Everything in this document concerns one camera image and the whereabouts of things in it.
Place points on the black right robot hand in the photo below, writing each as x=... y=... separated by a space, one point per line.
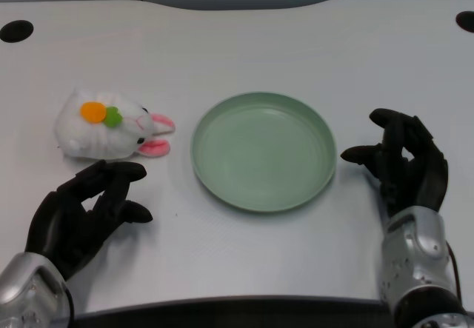
x=407 y=157

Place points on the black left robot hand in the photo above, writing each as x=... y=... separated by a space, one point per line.
x=74 y=209

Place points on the white rabbit plush doll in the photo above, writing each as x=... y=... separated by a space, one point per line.
x=103 y=128

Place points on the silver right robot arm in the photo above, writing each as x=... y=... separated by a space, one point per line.
x=418 y=268

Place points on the green round plate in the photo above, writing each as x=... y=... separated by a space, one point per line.
x=263 y=154

